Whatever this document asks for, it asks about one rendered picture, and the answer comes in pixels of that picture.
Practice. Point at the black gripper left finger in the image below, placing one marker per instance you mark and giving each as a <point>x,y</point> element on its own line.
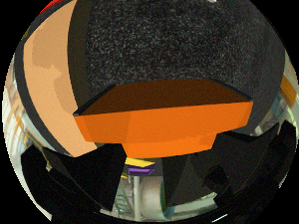
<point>97,173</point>

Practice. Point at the purple shallow tray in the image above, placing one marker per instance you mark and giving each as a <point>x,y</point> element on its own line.
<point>136,170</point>

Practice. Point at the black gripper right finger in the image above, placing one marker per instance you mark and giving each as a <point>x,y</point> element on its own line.
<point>240,154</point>

